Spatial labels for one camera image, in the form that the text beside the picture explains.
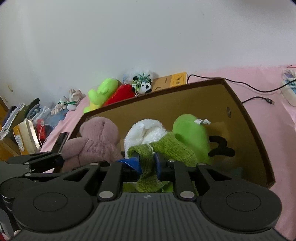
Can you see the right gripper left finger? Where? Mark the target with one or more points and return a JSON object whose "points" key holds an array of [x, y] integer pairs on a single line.
{"points": [[113, 177]]}

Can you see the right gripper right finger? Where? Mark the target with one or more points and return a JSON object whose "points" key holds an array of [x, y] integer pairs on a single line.
{"points": [[177, 173]]}

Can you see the dark green towel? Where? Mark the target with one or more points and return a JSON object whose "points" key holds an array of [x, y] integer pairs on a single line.
{"points": [[153, 157]]}

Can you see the pink plush bear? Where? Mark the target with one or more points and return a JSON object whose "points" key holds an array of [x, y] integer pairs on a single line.
{"points": [[99, 142]]}

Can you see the white fluffy towel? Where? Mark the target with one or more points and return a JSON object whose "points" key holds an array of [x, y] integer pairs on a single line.
{"points": [[144, 132]]}

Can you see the green pear plush toy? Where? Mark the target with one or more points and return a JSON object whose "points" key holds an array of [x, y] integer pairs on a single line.
{"points": [[191, 131]]}

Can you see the black smartphone on left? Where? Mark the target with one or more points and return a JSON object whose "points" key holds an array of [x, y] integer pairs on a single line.
{"points": [[59, 143]]}

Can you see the gold tissue box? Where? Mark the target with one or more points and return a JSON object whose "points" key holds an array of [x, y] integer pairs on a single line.
{"points": [[26, 137]]}

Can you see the brown cardboard box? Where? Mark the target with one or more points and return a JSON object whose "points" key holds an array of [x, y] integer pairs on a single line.
{"points": [[208, 117]]}

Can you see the green yellow plush toy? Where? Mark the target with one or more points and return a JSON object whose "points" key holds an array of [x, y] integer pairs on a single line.
{"points": [[99, 96]]}

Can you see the red plush toy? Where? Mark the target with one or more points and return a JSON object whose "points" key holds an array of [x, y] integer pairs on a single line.
{"points": [[125, 91]]}

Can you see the panda plush toy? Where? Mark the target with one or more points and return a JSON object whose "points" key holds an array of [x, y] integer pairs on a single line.
{"points": [[142, 84]]}

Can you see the white knit doll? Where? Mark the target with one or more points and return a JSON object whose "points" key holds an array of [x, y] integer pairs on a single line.
{"points": [[69, 102]]}

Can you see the yellow book box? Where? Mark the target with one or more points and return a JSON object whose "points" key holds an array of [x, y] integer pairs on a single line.
{"points": [[169, 81]]}

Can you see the pink bed sheet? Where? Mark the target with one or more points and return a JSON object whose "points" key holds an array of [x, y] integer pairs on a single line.
{"points": [[273, 117]]}

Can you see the white power strip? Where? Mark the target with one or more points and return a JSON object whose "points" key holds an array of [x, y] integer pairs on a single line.
{"points": [[288, 91]]}

